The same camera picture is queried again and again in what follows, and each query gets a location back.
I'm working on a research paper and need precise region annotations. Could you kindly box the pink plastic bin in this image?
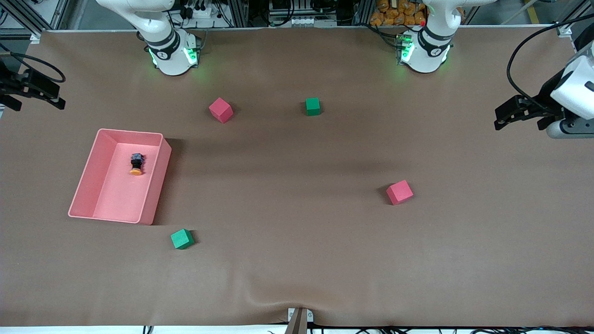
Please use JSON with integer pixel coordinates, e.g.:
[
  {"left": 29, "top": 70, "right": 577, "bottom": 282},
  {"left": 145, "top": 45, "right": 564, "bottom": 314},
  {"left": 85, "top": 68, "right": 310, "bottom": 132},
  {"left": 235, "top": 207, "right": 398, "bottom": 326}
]
[{"left": 68, "top": 128, "right": 172, "bottom": 226}]

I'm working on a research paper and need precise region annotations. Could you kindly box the pink foam cube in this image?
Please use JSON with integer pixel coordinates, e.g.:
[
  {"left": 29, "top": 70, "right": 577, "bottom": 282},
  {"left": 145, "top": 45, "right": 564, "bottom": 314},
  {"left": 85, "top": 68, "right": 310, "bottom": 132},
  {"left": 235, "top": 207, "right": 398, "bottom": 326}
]
[
  {"left": 208, "top": 97, "right": 234, "bottom": 124},
  {"left": 386, "top": 180, "right": 414, "bottom": 206}
]

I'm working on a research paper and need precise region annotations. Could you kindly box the orange packaged items pile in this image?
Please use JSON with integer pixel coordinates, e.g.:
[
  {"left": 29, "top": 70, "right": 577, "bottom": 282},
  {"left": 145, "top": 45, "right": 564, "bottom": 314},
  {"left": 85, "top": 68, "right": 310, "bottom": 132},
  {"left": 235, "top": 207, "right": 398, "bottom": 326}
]
[{"left": 370, "top": 0, "right": 427, "bottom": 27}]

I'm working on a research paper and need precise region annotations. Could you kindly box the white power strip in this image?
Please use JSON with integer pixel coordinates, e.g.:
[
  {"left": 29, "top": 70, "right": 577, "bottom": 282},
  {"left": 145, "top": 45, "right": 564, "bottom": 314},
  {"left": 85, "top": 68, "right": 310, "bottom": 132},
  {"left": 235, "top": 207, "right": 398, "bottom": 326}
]
[{"left": 183, "top": 2, "right": 219, "bottom": 20}]

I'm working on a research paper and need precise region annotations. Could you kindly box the white terminal strip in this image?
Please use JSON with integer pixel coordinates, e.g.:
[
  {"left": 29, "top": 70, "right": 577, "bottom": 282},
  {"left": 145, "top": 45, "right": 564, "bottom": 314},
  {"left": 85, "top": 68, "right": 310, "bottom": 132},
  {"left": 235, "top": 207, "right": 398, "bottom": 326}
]
[{"left": 269, "top": 16, "right": 337, "bottom": 27}]

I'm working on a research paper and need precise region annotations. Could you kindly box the brown table mat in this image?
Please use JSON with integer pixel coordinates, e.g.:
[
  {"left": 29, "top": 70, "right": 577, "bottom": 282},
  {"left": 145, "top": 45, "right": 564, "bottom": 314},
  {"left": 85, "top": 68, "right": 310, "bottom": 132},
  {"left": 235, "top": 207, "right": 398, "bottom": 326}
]
[{"left": 0, "top": 26, "right": 594, "bottom": 328}]

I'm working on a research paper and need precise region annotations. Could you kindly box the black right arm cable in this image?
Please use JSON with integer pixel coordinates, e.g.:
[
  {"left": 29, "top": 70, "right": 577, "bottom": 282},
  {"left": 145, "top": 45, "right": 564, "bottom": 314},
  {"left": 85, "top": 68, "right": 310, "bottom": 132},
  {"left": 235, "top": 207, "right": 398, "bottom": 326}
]
[{"left": 0, "top": 43, "right": 66, "bottom": 85}]

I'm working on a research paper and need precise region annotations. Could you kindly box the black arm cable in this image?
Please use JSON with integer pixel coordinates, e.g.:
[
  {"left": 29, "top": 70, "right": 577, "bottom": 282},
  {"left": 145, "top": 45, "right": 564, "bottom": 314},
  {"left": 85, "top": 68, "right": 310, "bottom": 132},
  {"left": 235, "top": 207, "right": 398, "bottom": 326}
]
[
  {"left": 507, "top": 13, "right": 594, "bottom": 114},
  {"left": 0, "top": 43, "right": 66, "bottom": 85}
]

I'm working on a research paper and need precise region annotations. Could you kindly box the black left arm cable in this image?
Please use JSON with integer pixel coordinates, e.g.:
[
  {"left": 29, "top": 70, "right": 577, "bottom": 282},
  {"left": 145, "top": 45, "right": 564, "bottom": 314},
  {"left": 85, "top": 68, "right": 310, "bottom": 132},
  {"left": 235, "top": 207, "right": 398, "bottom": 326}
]
[{"left": 507, "top": 13, "right": 594, "bottom": 114}]

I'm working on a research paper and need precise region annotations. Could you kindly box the aluminium frame profile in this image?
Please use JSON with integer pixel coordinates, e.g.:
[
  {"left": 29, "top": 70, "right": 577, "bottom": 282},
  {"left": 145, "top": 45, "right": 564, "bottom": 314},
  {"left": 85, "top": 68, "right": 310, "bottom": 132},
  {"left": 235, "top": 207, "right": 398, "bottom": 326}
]
[
  {"left": 556, "top": 12, "right": 594, "bottom": 38},
  {"left": 0, "top": 0, "right": 70, "bottom": 43}
]

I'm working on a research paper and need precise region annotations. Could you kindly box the aluminium frame post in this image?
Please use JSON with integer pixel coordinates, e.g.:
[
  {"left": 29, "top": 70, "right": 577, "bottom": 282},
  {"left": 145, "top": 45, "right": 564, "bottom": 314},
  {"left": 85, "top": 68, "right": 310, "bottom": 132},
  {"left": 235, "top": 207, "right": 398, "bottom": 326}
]
[
  {"left": 354, "top": 0, "right": 372, "bottom": 26},
  {"left": 230, "top": 0, "right": 249, "bottom": 27}
]

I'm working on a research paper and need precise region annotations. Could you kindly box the metal edge clamp bracket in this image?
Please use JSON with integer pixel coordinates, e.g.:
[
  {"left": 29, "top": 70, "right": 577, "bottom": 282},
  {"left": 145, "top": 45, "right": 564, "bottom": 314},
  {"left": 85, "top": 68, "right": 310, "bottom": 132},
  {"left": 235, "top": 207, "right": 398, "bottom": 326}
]
[{"left": 287, "top": 308, "right": 314, "bottom": 334}]

